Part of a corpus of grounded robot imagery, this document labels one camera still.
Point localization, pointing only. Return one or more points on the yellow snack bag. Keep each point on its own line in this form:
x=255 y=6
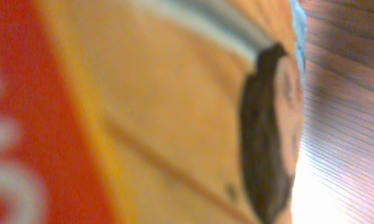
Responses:
x=148 y=111

